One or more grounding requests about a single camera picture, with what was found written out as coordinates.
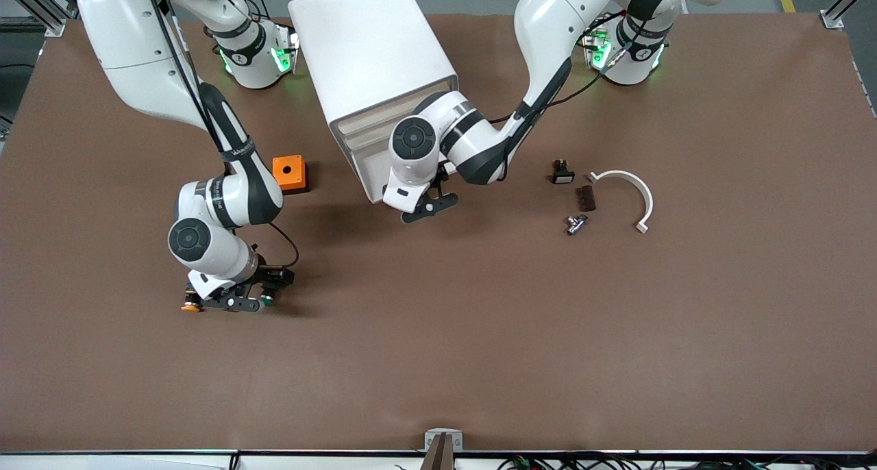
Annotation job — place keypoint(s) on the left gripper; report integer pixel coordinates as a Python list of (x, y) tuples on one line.
[(442, 175)]

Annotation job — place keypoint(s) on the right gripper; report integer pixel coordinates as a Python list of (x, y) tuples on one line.
[(268, 276)]

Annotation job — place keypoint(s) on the green push button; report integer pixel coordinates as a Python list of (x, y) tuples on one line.
[(267, 301)]

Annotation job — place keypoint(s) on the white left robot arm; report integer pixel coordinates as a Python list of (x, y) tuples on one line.
[(548, 18)]

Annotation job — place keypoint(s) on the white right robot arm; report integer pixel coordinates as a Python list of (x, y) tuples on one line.
[(137, 52)]

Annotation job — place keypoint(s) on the yellow push button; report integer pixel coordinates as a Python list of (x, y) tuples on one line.
[(191, 307)]

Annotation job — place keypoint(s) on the orange button box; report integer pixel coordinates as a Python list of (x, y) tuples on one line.
[(291, 172)]

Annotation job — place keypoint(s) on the brown terminal block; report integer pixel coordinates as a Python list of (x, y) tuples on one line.
[(588, 199)]

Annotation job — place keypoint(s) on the brown table mat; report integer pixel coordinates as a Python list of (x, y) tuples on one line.
[(479, 347)]

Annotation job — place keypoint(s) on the black switch with white face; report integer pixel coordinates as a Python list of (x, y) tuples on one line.
[(563, 175)]

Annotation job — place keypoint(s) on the silver key switch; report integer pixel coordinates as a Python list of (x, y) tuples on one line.
[(575, 225)]

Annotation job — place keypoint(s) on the white curved bracket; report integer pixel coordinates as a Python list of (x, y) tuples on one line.
[(620, 174)]

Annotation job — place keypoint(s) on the grey mount bracket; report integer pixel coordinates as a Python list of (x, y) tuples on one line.
[(431, 434)]

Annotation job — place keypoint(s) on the white table edge rail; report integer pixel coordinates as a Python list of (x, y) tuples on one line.
[(137, 462)]

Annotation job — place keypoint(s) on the brown camera pole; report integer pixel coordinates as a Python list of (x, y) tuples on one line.
[(438, 456)]

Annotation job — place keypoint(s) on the aluminium frame post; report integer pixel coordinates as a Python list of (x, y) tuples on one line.
[(55, 26), (833, 20)]

